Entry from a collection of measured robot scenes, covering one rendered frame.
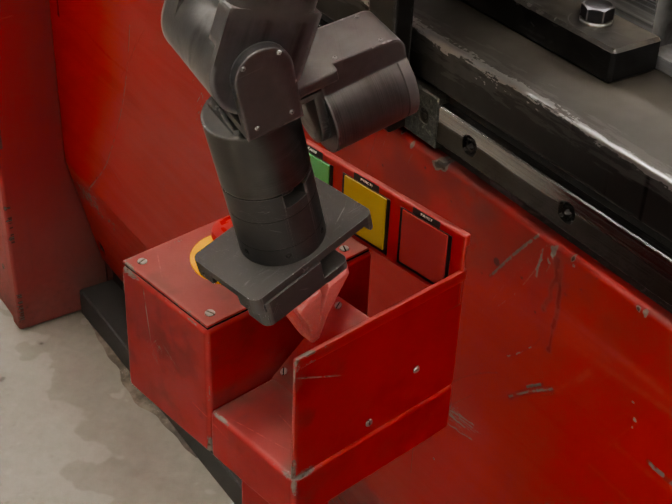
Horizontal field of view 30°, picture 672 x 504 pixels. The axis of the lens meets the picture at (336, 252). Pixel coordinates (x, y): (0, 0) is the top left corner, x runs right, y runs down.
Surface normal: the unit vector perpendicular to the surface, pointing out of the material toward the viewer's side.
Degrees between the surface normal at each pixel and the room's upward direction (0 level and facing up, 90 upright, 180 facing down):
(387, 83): 63
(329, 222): 15
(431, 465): 90
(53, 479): 0
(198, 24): 52
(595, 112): 0
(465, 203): 90
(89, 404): 0
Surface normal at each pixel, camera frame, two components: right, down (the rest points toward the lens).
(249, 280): -0.16, -0.70
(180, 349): -0.74, 0.36
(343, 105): 0.32, 0.10
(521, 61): 0.04, -0.83
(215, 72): 0.49, 0.60
